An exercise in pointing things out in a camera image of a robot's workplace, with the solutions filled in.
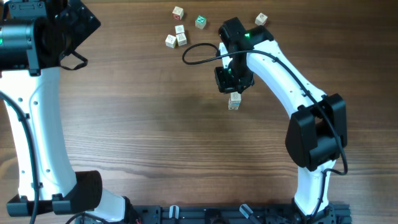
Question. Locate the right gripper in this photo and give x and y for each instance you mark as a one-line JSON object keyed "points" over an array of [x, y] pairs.
{"points": [[224, 86]]}

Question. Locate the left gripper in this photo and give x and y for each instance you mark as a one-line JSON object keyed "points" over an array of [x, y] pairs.
{"points": [[84, 20]]}

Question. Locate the blue L block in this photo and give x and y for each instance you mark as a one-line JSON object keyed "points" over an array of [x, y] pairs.
{"points": [[235, 98]]}

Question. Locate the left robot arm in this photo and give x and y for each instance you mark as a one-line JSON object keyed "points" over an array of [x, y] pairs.
{"points": [[35, 37]]}

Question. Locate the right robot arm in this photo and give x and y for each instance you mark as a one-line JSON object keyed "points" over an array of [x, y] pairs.
{"points": [[317, 131]]}

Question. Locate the wooden picture block top right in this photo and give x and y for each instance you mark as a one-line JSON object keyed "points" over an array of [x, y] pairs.
{"points": [[261, 19]]}

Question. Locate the green N block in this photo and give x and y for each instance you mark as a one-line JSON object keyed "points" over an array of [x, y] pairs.
{"points": [[200, 22]]}

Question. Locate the red-edged block left cluster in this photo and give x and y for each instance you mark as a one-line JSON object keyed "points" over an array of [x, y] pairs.
{"points": [[179, 29]]}

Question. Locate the plain wooden block far left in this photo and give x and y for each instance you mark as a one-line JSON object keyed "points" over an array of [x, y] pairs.
{"points": [[171, 41]]}

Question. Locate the red-sided block top left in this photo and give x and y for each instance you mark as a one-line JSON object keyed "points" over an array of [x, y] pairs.
{"points": [[178, 13]]}

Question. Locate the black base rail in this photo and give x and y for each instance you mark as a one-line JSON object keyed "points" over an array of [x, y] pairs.
{"points": [[276, 213]]}

